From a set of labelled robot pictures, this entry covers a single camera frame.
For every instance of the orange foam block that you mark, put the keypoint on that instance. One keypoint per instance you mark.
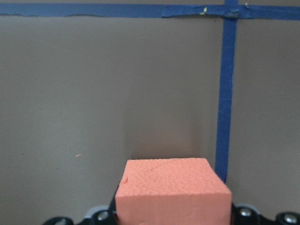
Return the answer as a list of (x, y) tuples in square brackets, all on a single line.
[(176, 191)]

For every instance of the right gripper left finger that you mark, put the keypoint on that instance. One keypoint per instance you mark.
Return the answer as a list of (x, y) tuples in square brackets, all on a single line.
[(99, 215)]

